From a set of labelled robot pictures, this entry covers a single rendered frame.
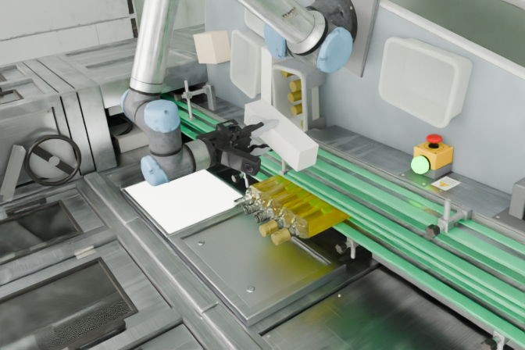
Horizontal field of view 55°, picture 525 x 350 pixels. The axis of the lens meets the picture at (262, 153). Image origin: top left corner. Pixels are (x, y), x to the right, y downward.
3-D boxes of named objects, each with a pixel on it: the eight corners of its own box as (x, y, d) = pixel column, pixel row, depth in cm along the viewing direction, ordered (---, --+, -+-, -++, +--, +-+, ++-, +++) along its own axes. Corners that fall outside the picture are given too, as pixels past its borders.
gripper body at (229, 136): (235, 116, 131) (194, 130, 125) (254, 134, 126) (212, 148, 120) (234, 140, 136) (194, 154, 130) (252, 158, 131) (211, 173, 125)
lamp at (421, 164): (416, 168, 132) (408, 171, 131) (416, 152, 130) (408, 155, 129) (430, 173, 129) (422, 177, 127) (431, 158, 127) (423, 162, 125)
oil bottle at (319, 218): (344, 207, 154) (288, 233, 143) (344, 191, 151) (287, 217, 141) (358, 214, 149) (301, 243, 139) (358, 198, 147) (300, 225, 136)
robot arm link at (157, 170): (150, 163, 112) (155, 195, 116) (194, 148, 117) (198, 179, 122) (136, 149, 118) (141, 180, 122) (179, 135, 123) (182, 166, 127)
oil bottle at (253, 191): (297, 180, 171) (244, 202, 161) (296, 166, 169) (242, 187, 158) (308, 187, 167) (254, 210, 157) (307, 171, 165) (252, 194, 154)
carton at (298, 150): (263, 98, 141) (244, 104, 138) (319, 144, 126) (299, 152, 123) (261, 116, 144) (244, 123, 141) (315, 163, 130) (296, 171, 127)
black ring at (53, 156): (83, 172, 212) (30, 189, 202) (71, 125, 203) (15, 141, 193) (87, 176, 208) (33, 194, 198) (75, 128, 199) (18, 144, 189)
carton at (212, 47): (208, 31, 218) (193, 34, 215) (226, 30, 205) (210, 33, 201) (214, 58, 222) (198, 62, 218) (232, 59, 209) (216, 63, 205)
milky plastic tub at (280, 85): (294, 118, 184) (274, 125, 180) (291, 58, 174) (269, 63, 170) (326, 132, 171) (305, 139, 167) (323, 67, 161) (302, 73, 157)
